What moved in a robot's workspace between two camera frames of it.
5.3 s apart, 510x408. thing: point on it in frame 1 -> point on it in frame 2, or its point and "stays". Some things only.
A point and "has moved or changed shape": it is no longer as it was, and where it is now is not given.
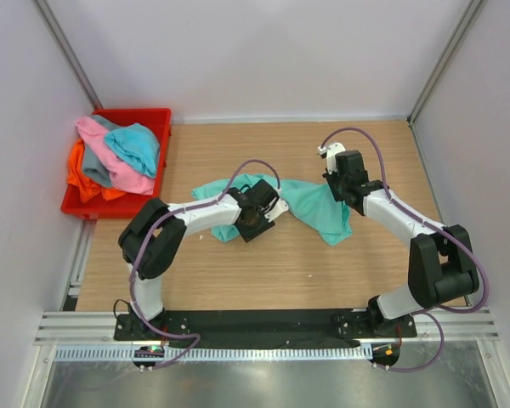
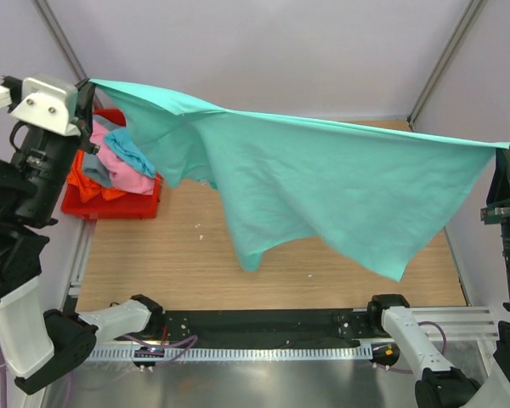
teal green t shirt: [309, 205] has moved or changed shape
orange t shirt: [87, 188] stays
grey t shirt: [94, 167] stays
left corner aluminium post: [47, 14] stays
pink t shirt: [122, 176] stays
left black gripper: [249, 234] -> [84, 117]
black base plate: [296, 327] stays
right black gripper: [331, 179] -> [507, 190]
